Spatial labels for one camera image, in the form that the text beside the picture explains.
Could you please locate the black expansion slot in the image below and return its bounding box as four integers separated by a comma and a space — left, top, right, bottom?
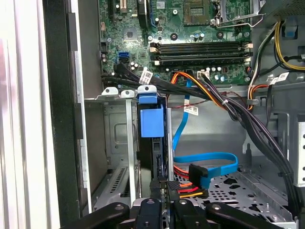
108, 0, 117, 22

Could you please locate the grey disk bay cage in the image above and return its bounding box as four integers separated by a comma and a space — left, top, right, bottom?
83, 85, 173, 215

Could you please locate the blue SATA port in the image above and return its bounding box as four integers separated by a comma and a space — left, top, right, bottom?
118, 51, 131, 63

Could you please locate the green motherboard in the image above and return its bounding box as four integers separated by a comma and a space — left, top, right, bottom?
99, 0, 253, 85

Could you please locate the black RAM slot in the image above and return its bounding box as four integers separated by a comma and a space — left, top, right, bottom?
149, 42, 253, 48
149, 47, 253, 54
153, 59, 252, 67
149, 54, 252, 61

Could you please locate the metal socket cover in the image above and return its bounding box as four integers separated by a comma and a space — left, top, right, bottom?
212, 0, 262, 26

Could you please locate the orange red power wire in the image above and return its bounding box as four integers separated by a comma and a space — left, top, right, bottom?
166, 164, 209, 201

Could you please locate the grey optical drive cage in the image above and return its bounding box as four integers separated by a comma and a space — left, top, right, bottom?
245, 78, 305, 191

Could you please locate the grey wire bundle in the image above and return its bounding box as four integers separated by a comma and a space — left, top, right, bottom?
246, 21, 281, 101

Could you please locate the grey power supply unit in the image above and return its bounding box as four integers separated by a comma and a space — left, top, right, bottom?
259, 0, 305, 18

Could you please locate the black wire bundle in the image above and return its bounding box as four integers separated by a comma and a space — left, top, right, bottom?
101, 63, 301, 215

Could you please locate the hard disk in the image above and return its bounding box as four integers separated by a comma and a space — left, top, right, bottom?
137, 93, 169, 200

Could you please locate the yellow wire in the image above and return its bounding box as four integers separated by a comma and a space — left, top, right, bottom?
274, 20, 305, 72

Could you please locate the wire locking lever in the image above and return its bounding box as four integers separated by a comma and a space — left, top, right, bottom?
214, 13, 267, 29

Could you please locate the black PC case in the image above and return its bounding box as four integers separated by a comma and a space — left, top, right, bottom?
41, 0, 305, 229

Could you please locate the blue flat data wire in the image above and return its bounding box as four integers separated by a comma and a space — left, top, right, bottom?
172, 78, 239, 189

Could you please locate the thin red black wire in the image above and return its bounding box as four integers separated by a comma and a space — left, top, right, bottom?
166, 91, 250, 111

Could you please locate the CPU socket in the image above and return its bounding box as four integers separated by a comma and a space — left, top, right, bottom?
183, 0, 212, 26

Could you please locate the orange wire bundle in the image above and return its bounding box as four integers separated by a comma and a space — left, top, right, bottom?
170, 71, 227, 108

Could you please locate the silver chipset chip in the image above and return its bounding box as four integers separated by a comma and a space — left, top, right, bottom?
123, 27, 137, 42

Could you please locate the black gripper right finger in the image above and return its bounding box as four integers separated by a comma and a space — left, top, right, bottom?
166, 181, 285, 229

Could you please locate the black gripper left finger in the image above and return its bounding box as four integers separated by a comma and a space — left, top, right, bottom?
61, 180, 163, 229

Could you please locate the blue plastic clip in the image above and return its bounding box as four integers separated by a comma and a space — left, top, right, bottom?
285, 24, 298, 39

